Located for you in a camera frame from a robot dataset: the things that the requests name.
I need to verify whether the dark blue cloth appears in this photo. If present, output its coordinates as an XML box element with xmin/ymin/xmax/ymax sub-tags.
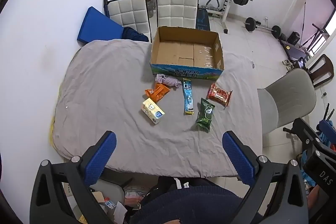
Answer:
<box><xmin>122</xmin><ymin>27</ymin><xmax>150</xmax><ymax>42</ymax></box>

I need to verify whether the black speaker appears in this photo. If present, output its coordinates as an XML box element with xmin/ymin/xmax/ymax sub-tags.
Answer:
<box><xmin>287</xmin><ymin>32</ymin><xmax>300</xmax><ymax>45</ymax></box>

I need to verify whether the thin dark pole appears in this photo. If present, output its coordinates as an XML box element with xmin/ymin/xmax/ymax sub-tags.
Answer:
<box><xmin>301</xmin><ymin>2</ymin><xmax>307</xmax><ymax>41</ymax></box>

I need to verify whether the beige shell chair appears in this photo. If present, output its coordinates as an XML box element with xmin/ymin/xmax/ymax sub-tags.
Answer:
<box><xmin>257</xmin><ymin>68</ymin><xmax>317</xmax><ymax>135</ymax></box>

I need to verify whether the long light blue packet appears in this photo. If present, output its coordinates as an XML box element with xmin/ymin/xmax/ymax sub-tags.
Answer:
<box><xmin>182</xmin><ymin>78</ymin><xmax>195</xmax><ymax>116</ymax></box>

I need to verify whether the black and blue weight bench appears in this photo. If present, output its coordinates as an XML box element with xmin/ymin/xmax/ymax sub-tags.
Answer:
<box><xmin>196</xmin><ymin>5</ymin><xmax>210</xmax><ymax>30</ymax></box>

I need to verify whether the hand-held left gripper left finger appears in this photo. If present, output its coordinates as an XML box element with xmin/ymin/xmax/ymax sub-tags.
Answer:
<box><xmin>30</xmin><ymin>131</ymin><xmax>117</xmax><ymax>224</ymax></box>

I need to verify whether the black treadmill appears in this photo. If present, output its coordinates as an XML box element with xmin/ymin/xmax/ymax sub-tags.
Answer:
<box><xmin>278</xmin><ymin>39</ymin><xmax>310</xmax><ymax>62</ymax></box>

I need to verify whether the black thin stand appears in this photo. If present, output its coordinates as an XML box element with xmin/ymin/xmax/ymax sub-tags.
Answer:
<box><xmin>322</xmin><ymin>103</ymin><xmax>334</xmax><ymax>122</ymax></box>

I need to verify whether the white padded chair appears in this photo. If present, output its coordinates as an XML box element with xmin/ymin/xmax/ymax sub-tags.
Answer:
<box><xmin>106</xmin><ymin>0</ymin><xmax>153</xmax><ymax>43</ymax></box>
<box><xmin>156</xmin><ymin>0</ymin><xmax>198</xmax><ymax>29</ymax></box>

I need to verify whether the short barbell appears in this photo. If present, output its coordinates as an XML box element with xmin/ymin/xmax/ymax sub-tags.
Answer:
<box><xmin>244</xmin><ymin>17</ymin><xmax>282</xmax><ymax>38</ymax></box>

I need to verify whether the red snack packet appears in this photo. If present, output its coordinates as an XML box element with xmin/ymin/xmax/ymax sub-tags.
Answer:
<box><xmin>207</xmin><ymin>83</ymin><xmax>233</xmax><ymax>107</ymax></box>

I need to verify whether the black exercise stand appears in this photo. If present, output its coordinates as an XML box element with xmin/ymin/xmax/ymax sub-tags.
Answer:
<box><xmin>301</xmin><ymin>22</ymin><xmax>330</xmax><ymax>50</ymax></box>

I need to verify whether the open brown carton with papers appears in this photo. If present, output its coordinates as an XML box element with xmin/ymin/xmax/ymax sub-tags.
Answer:
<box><xmin>63</xmin><ymin>182</ymin><xmax>126</xmax><ymax>224</ymax></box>

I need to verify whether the grey exercise handle machine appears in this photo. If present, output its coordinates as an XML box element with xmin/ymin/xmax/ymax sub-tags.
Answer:
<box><xmin>205</xmin><ymin>0</ymin><xmax>222</xmax><ymax>10</ymax></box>

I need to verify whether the blue hanging cloth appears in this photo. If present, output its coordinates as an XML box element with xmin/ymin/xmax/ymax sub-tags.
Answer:
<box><xmin>299</xmin><ymin>151</ymin><xmax>315</xmax><ymax>188</ymax></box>

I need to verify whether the blue foam mat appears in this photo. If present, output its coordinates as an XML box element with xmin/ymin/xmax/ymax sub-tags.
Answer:
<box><xmin>76</xmin><ymin>6</ymin><xmax>126</xmax><ymax>43</ymax></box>

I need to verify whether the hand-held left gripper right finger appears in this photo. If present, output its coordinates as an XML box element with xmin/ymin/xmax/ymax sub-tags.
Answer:
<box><xmin>222</xmin><ymin>131</ymin><xmax>309</xmax><ymax>224</ymax></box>

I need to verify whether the dark wooden chair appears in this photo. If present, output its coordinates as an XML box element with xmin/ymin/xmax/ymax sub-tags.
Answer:
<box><xmin>307</xmin><ymin>54</ymin><xmax>334</xmax><ymax>88</ymax></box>

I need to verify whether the person's dark sweater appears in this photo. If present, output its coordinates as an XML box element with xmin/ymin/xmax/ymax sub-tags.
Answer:
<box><xmin>129</xmin><ymin>177</ymin><xmax>263</xmax><ymax>224</ymax></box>

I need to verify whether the green snack packet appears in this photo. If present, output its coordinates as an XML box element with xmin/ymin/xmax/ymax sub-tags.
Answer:
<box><xmin>196</xmin><ymin>97</ymin><xmax>216</xmax><ymax>132</ymax></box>

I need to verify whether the window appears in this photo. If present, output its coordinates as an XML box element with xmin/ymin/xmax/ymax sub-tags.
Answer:
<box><xmin>307</xmin><ymin>7</ymin><xmax>336</xmax><ymax>56</ymax></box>

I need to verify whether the black bag with handle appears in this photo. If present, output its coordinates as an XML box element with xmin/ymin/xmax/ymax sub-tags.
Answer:
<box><xmin>295</xmin><ymin>55</ymin><xmax>310</xmax><ymax>69</ymax></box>

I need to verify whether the orange snack packet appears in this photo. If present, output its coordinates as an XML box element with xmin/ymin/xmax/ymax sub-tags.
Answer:
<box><xmin>144</xmin><ymin>83</ymin><xmax>171</xmax><ymax>103</ymax></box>

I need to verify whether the cardboard box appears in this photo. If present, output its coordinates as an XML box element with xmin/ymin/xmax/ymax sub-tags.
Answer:
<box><xmin>150</xmin><ymin>26</ymin><xmax>225</xmax><ymax>82</ymax></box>

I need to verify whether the grey table cloth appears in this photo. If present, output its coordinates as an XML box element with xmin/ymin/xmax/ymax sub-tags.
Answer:
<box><xmin>49</xmin><ymin>39</ymin><xmax>264</xmax><ymax>178</ymax></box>

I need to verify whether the person's right hand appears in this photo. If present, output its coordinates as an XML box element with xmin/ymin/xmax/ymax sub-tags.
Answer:
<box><xmin>308</xmin><ymin>183</ymin><xmax>336</xmax><ymax>215</ymax></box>

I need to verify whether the pink cloth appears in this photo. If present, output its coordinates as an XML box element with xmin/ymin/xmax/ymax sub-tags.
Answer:
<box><xmin>155</xmin><ymin>73</ymin><xmax>181</xmax><ymax>88</ymax></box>

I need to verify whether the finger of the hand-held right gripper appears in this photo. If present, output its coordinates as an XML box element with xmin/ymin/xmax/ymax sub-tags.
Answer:
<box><xmin>318</xmin><ymin>120</ymin><xmax>336</xmax><ymax>148</ymax></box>
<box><xmin>283</xmin><ymin>118</ymin><xmax>322</xmax><ymax>153</ymax></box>

